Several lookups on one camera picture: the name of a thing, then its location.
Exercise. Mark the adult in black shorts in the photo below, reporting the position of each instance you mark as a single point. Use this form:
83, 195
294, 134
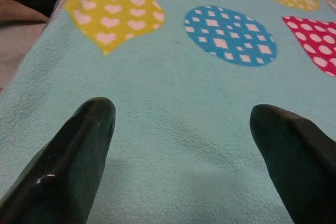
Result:
18, 11

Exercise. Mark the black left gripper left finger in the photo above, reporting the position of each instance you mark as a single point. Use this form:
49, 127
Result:
57, 166

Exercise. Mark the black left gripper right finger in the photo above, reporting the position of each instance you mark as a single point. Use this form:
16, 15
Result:
302, 166

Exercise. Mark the teal blanket with dotted shapes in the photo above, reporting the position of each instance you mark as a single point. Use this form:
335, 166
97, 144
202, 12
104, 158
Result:
168, 77

